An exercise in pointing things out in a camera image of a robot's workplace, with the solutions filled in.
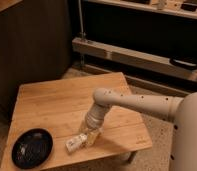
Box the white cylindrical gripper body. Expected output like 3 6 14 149
85 105 108 129

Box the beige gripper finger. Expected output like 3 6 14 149
87 128 102 146
79 121 89 134

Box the clear plastic bottle white label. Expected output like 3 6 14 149
65 131 91 154

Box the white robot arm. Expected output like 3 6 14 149
81 88 197 171

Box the black ceramic bowl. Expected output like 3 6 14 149
11 128 53 169

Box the wooden table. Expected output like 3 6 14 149
0 72 152 171

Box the metal vertical pole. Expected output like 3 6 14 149
78 0 86 40

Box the upper wooden shelf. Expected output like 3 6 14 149
84 0 197 20

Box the black handle object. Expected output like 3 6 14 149
169 58 197 70

